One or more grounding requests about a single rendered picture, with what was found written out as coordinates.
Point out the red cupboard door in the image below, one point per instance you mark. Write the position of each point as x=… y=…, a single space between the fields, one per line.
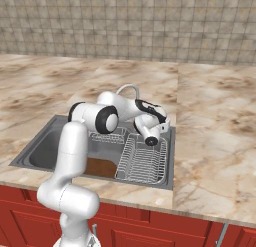
x=150 y=232
x=20 y=224
x=245 y=237

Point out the steel kitchen sink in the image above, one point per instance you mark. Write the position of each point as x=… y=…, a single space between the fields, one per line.
x=43 y=151

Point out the brown wooden cutting board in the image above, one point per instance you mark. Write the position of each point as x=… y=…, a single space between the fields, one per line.
x=100 y=167

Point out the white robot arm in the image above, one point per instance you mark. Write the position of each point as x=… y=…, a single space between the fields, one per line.
x=71 y=151

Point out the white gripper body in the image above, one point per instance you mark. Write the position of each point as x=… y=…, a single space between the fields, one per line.
x=165 y=126

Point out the curved silver faucet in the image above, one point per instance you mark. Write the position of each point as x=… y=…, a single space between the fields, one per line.
x=128 y=86

